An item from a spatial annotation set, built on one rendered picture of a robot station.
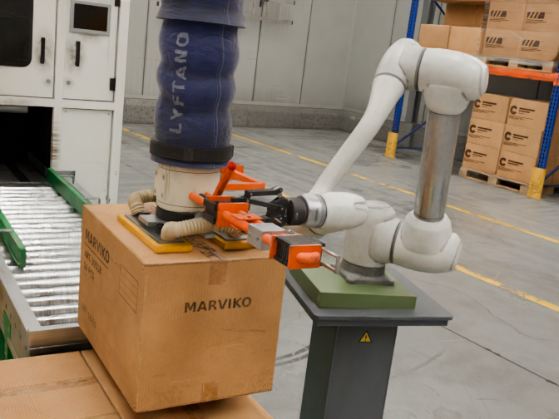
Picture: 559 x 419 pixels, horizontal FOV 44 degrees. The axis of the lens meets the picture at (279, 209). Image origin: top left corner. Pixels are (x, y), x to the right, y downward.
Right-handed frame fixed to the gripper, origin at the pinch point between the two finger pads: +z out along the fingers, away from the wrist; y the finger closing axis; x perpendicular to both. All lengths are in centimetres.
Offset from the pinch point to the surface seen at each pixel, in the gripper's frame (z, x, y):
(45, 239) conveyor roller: 4, 175, 60
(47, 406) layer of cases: 35, 26, 61
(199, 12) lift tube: 5, 17, -47
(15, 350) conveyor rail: 33, 84, 72
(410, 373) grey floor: -164, 93, 113
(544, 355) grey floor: -260, 87, 112
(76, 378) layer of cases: 24, 39, 61
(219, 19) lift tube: 0.6, 15.8, -45.9
